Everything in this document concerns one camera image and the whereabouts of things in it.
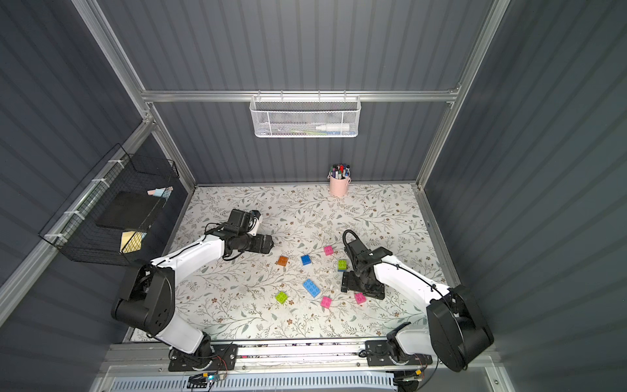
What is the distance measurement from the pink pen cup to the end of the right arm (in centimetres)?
38

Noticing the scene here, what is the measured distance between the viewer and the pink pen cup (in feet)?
3.66

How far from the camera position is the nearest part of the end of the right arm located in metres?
0.62
